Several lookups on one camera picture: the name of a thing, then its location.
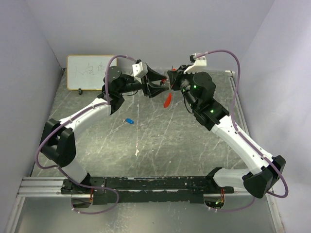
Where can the blue tagged key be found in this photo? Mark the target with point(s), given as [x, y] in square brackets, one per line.
[130, 121]

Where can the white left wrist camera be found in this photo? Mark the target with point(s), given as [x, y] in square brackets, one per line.
[139, 70]

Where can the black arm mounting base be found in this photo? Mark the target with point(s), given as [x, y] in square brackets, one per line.
[190, 189]

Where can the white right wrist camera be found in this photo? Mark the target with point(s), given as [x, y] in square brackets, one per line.
[199, 62]

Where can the small whiteboard with yellow frame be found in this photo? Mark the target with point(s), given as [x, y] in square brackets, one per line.
[86, 72]

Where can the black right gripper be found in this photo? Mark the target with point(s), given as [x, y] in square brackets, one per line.
[175, 76]

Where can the grey keyring holder red handle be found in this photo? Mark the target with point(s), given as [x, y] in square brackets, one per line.
[168, 100]

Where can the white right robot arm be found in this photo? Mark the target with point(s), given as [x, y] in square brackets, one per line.
[263, 169]

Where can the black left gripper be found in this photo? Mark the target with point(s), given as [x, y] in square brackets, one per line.
[151, 90]

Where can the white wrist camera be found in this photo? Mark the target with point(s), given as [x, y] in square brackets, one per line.
[139, 70]
[199, 62]

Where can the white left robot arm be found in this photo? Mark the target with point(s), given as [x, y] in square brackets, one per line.
[58, 141]

